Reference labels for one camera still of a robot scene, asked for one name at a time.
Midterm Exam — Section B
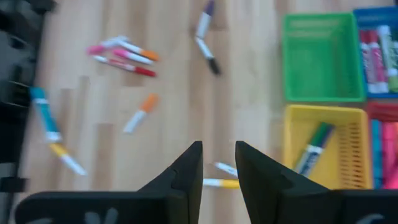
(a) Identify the pink Sharpie highlighter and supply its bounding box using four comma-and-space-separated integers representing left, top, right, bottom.
381, 122, 398, 190

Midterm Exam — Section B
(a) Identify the orange fine-tip marker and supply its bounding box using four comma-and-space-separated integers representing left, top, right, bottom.
116, 39, 162, 62
122, 93, 162, 135

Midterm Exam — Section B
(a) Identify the purple fine-tip marker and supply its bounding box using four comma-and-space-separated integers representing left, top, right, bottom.
195, 0, 216, 40

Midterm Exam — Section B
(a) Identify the red Expo fine marker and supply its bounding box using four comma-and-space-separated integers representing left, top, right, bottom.
92, 54, 157, 78

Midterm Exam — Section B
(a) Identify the teal Expo chisel marker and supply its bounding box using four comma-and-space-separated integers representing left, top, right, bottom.
29, 86, 63, 143

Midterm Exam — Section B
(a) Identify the green Expo fine marker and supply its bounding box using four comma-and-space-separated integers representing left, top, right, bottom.
293, 122, 336, 179

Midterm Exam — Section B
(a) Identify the green plastic basket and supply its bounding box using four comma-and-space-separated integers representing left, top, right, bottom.
281, 12, 367, 103

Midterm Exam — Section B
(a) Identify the yellow fine-tip marker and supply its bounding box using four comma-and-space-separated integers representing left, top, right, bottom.
49, 142, 88, 177
202, 177, 241, 190

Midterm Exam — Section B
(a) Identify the blue Sharpie highlighter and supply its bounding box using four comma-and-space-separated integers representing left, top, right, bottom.
369, 119, 382, 190

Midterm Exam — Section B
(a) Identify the pink Expo chisel marker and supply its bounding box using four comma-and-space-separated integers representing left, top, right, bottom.
369, 40, 389, 94

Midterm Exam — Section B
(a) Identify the green Expo chisel marker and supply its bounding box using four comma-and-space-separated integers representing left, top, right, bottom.
377, 24, 398, 93

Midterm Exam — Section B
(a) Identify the blue plastic basket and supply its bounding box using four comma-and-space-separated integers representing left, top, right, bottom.
353, 6, 398, 100

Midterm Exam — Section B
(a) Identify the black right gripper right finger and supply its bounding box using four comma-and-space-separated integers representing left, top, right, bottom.
235, 140, 398, 224

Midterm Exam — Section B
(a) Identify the pink fine-tip marker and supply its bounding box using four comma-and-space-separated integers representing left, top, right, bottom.
86, 35, 131, 56
111, 47, 155, 66

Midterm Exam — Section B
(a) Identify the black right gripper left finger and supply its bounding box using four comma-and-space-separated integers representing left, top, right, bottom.
14, 140, 205, 224

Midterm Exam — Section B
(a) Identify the yellow plastic basket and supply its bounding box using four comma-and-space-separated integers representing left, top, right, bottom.
282, 104, 374, 191

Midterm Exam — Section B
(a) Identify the blue fine-tip marker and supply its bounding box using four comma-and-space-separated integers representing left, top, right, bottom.
213, 161, 239, 179

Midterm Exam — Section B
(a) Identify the red plastic basket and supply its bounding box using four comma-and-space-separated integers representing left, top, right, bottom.
366, 101, 398, 191

